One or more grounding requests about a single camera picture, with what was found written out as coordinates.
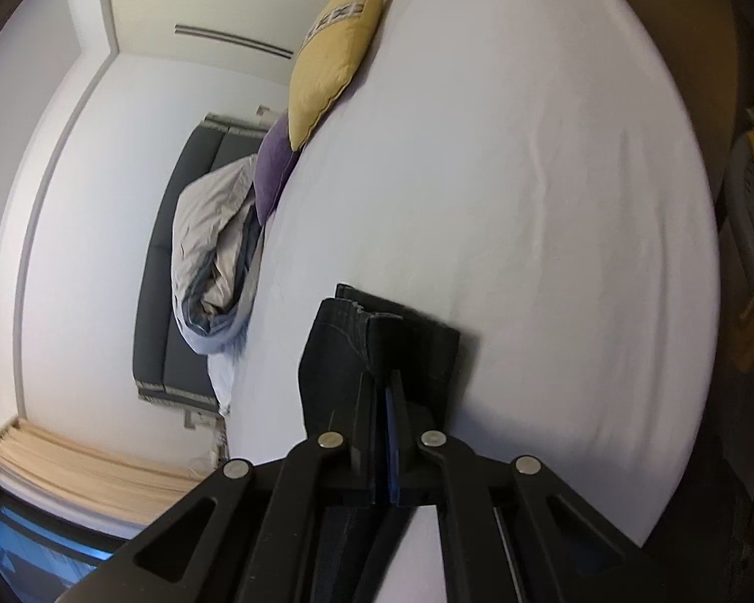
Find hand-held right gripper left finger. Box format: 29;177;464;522
55;367;383;603

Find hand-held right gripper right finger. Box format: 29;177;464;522
385;369;686;603

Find dark denim pants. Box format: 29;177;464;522
298;284;462;603

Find grey crumpled duvet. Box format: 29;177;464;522
172;154;268;358

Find white bed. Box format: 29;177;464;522
206;0;721;603

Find dark grey headboard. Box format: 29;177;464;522
130;114;273;407

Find purple pillow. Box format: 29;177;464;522
254;111;303;226

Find beige curtain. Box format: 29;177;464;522
0;422;218;527

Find yellow pillow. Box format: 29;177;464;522
288;0;387;153

